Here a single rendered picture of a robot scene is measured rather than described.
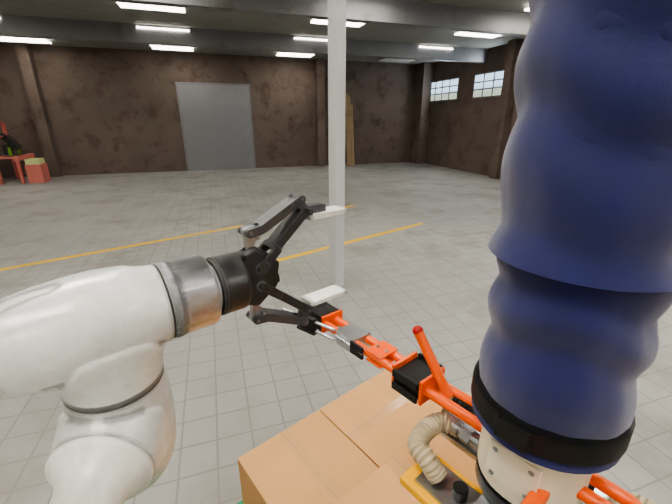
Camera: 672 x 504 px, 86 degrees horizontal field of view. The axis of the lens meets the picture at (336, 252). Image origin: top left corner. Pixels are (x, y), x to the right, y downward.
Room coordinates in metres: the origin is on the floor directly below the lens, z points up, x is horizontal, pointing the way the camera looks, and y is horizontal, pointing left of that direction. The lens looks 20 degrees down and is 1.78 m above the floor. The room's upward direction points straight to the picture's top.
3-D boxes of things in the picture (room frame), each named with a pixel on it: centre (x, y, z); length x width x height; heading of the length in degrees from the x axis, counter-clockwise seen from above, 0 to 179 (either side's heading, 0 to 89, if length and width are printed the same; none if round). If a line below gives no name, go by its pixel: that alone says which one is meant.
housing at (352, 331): (0.83, -0.05, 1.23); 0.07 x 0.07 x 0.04; 40
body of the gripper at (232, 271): (0.44, 0.12, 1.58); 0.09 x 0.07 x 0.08; 130
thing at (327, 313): (0.94, 0.04, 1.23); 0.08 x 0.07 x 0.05; 40
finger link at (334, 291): (0.52, 0.02, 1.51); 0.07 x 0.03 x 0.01; 130
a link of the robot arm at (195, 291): (0.39, 0.18, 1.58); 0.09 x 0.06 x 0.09; 40
